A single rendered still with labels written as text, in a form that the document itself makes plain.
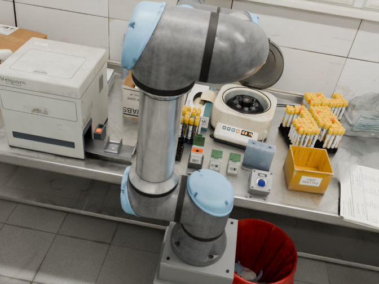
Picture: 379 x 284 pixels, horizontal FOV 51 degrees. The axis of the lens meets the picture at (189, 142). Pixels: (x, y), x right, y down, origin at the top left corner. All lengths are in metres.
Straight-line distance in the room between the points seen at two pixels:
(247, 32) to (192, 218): 0.46
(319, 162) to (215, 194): 0.70
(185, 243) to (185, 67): 0.52
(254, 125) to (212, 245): 0.64
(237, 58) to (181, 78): 0.10
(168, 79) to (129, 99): 0.93
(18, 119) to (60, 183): 0.86
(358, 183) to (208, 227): 0.75
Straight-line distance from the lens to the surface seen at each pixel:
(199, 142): 1.39
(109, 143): 1.44
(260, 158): 1.44
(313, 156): 1.51
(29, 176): 2.30
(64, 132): 1.38
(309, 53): 1.81
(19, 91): 1.36
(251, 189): 1.32
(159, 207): 0.93
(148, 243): 2.28
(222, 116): 1.54
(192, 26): 0.64
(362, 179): 1.59
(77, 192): 2.17
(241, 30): 0.65
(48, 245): 2.31
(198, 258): 1.04
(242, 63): 0.65
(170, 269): 1.07
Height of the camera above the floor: 1.83
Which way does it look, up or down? 38 degrees down
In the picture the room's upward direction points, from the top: 8 degrees clockwise
